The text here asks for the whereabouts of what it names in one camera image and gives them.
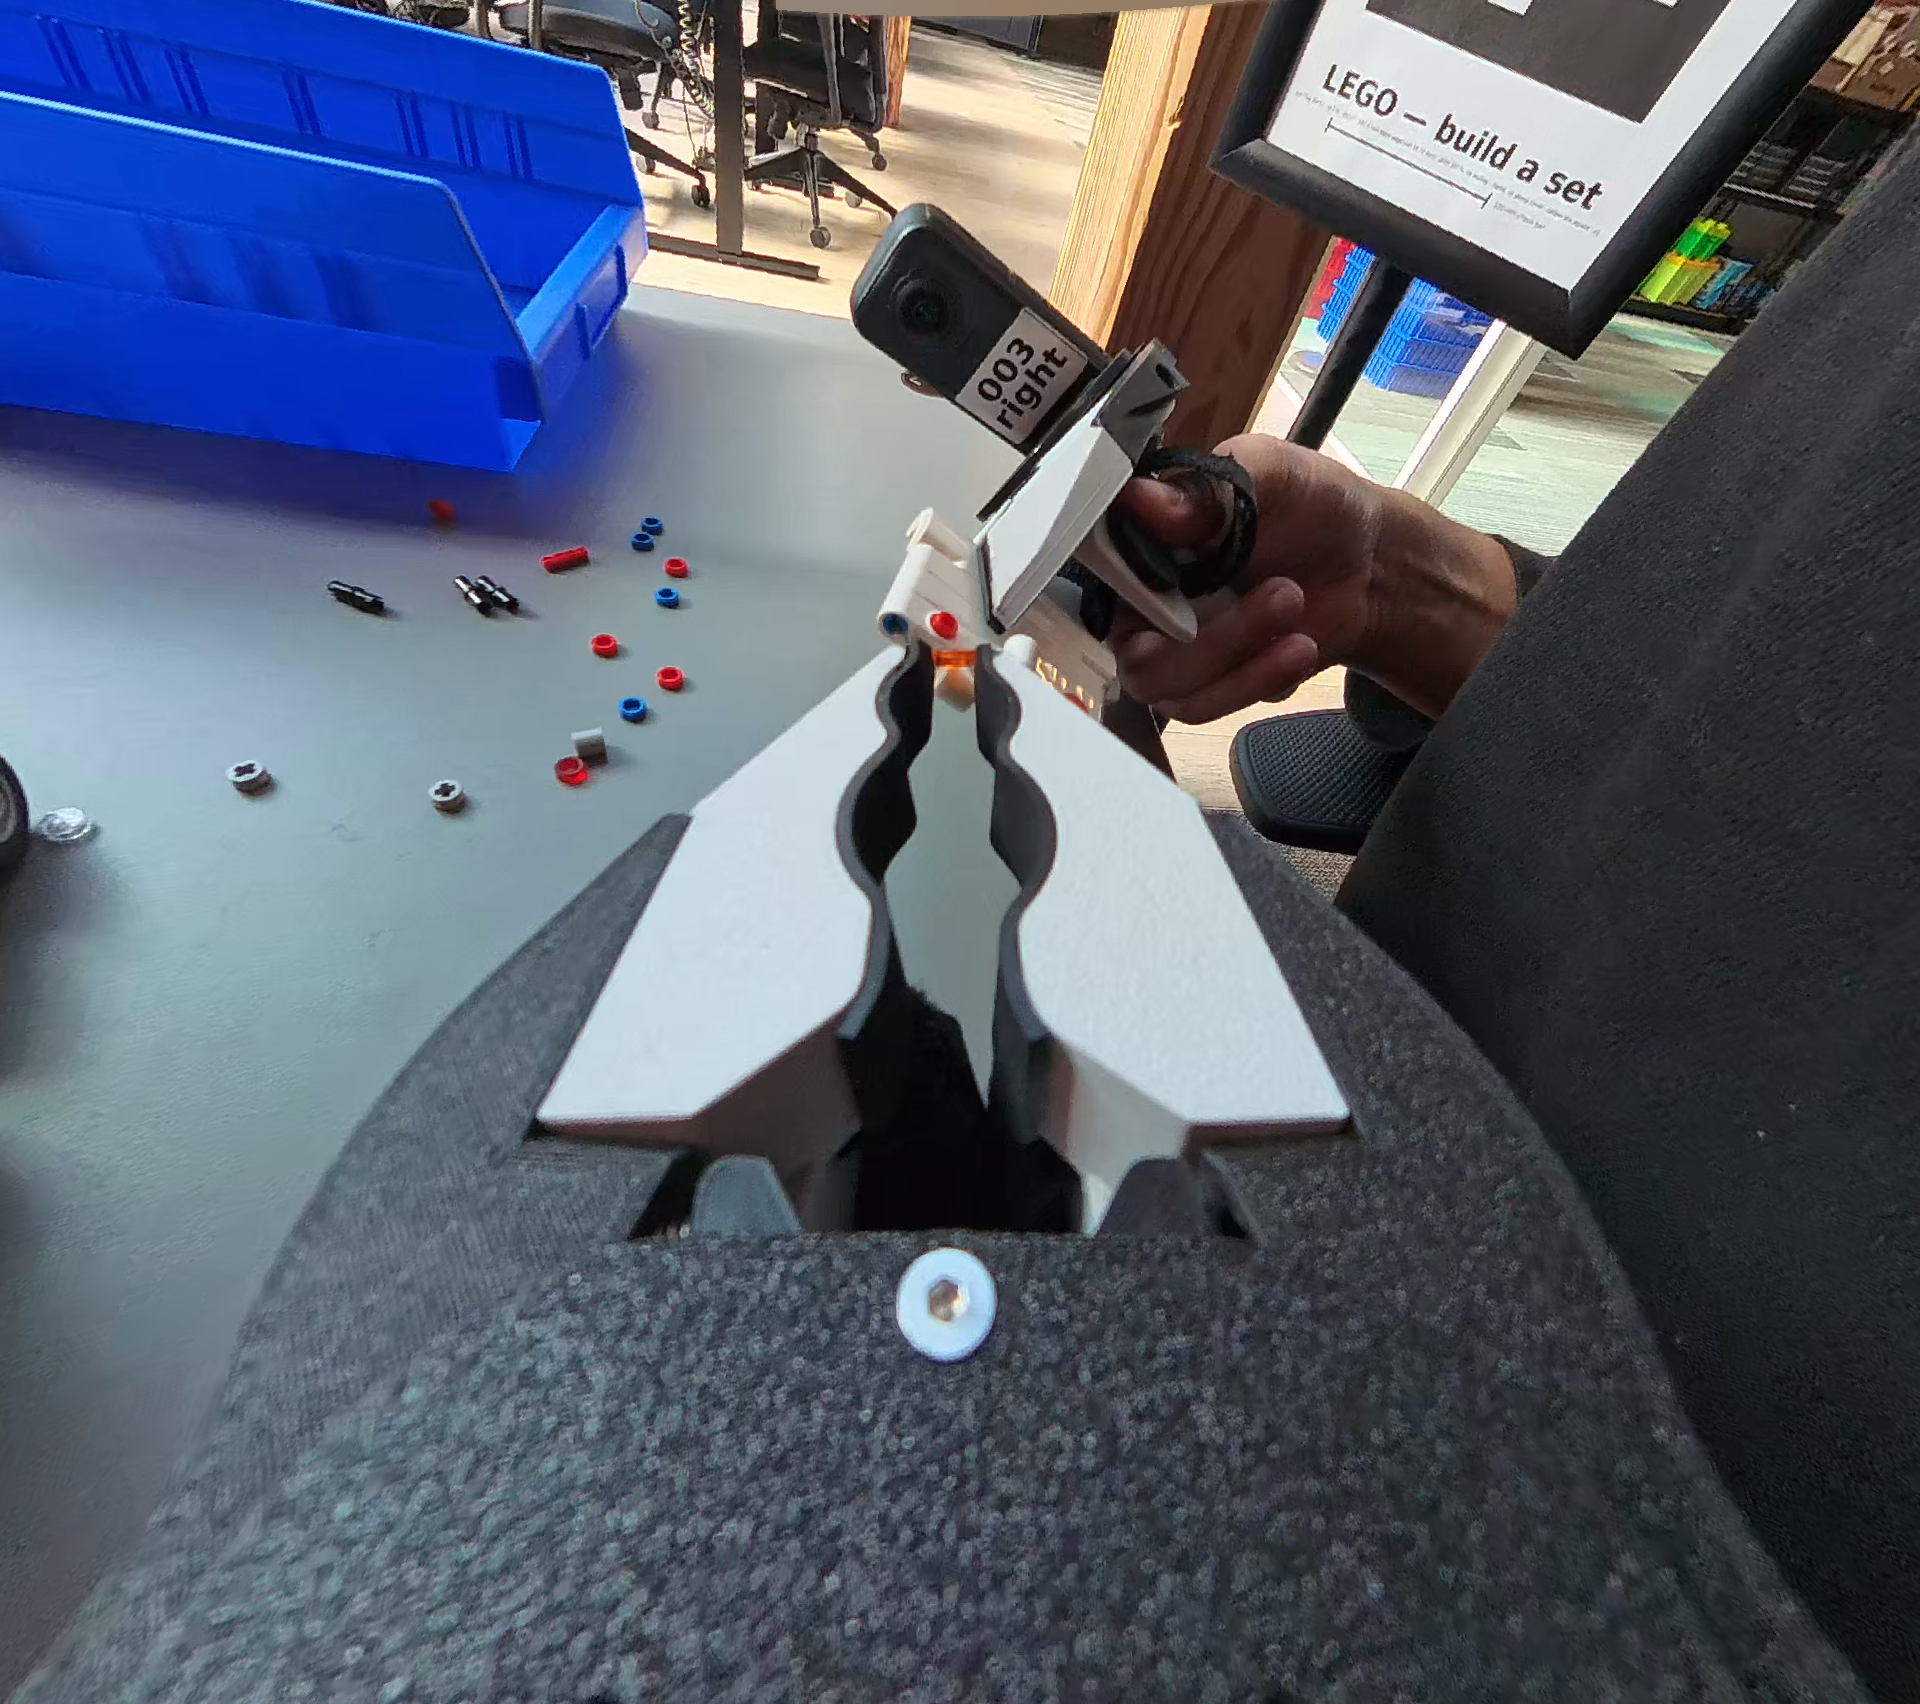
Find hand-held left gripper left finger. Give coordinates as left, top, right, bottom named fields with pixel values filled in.
left=534, top=647, right=921, bottom=1231

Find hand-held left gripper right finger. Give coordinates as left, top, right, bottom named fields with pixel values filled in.
left=974, top=650, right=1356, bottom=1237

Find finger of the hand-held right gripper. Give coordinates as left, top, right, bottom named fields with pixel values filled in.
left=1073, top=518, right=1207, bottom=648
left=972, top=411, right=1139, bottom=644

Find white lego assembly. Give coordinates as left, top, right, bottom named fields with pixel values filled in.
left=877, top=508, right=1120, bottom=708

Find person's right forearm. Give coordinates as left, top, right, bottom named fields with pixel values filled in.
left=1441, top=535, right=1579, bottom=746

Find person's right hand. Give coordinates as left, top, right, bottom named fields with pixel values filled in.
left=1113, top=433, right=1519, bottom=728

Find grey mesh chair seat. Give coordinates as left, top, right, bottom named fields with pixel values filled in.
left=1231, top=707, right=1442, bottom=859

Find black sign stand pole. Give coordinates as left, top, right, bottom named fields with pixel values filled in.
left=1287, top=260, right=1416, bottom=451

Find stack of blue bins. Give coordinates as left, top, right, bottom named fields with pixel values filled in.
left=1317, top=246, right=1503, bottom=390

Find black framed sign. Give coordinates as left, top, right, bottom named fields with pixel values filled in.
left=1209, top=0, right=1920, bottom=360

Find green items on shelf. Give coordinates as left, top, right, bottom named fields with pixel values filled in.
left=1634, top=216, right=1734, bottom=308

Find blue plastic bin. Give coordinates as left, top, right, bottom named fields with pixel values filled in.
left=0, top=0, right=650, bottom=375
left=0, top=91, right=546, bottom=476

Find storage shelf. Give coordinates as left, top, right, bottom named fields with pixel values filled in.
left=1711, top=0, right=1920, bottom=335

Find wooden post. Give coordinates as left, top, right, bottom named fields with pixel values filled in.
left=1051, top=6, right=1338, bottom=447

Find white frame leg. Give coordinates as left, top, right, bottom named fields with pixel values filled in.
left=1403, top=321, right=1548, bottom=506

